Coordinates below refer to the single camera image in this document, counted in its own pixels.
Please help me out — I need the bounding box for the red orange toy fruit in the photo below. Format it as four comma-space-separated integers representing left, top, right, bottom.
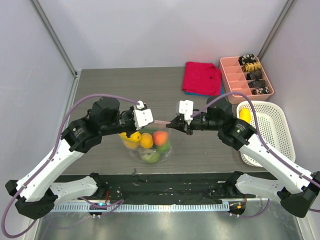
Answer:
152, 130, 169, 146

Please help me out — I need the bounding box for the clear pink zip top bag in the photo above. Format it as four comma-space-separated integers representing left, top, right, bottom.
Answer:
118, 120, 173, 164

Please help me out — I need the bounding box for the yellow toy mango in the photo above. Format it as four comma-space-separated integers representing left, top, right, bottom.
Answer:
119, 131, 142, 150

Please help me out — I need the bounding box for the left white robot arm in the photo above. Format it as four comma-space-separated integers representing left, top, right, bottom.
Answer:
5, 94, 153, 220

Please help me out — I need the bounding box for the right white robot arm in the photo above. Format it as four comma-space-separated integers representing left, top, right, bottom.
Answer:
166, 96, 320, 218

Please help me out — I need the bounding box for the blue folded cloth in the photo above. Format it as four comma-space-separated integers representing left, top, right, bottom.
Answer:
184, 83, 225, 97

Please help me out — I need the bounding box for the yellow toy corn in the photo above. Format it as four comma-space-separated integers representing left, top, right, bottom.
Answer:
239, 108, 251, 124

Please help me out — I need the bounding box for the red folded cloth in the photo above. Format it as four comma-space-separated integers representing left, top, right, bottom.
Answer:
181, 61, 222, 96

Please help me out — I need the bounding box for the pink divided organizer tray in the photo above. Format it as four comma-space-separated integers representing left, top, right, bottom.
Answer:
219, 56, 275, 101

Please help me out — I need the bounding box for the black pink dotted rolled sock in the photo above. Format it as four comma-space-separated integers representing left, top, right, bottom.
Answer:
251, 86, 270, 95

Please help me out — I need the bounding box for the yellow striped rolled sock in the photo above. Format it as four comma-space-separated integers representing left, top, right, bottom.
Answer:
241, 62, 262, 73

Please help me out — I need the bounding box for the white perforated basket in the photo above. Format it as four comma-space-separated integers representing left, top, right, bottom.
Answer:
252, 100, 296, 162

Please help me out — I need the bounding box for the dark patterned rolled sock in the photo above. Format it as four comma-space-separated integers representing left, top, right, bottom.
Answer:
246, 69, 263, 80

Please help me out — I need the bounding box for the black floral rolled sock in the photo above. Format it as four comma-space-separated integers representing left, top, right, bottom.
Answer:
238, 54, 257, 66

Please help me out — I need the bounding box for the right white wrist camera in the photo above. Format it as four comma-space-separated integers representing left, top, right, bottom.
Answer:
176, 100, 194, 125

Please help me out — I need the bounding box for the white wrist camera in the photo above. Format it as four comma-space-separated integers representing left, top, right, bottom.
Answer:
176, 100, 194, 125
133, 100, 155, 131

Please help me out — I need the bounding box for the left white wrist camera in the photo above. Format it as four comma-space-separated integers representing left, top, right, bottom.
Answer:
133, 100, 155, 131

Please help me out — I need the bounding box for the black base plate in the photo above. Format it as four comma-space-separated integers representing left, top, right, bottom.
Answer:
54, 171, 266, 204

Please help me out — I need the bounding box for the slotted cable duct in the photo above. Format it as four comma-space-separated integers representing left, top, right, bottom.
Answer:
51, 202, 230, 214

